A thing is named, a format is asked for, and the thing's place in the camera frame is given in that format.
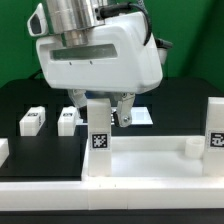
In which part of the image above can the fiducial marker sheet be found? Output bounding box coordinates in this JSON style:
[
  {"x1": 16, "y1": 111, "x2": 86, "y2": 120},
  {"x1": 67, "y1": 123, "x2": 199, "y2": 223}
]
[{"x1": 77, "y1": 107, "x2": 153, "y2": 125}]

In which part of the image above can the white left obstacle block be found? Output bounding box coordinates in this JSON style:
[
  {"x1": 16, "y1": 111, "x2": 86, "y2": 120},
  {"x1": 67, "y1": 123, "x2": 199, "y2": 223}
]
[{"x1": 0, "y1": 138, "x2": 9, "y2": 167}]

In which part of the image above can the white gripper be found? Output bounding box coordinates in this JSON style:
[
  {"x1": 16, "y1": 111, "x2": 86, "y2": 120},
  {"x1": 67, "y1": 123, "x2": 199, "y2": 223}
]
[{"x1": 36, "y1": 12, "x2": 163, "y2": 128}]

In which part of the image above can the black cable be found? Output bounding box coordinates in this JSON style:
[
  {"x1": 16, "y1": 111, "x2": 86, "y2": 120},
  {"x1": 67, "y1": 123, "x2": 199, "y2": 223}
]
[{"x1": 28, "y1": 68, "x2": 44, "y2": 80}]

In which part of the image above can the white desk top tray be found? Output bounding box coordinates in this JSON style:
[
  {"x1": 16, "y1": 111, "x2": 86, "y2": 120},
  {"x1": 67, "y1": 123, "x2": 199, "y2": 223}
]
[{"x1": 81, "y1": 136, "x2": 224, "y2": 183}]

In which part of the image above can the white front obstacle rail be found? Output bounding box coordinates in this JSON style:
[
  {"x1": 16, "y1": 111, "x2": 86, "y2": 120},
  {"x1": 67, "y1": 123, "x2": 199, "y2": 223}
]
[{"x1": 0, "y1": 178, "x2": 224, "y2": 211}]

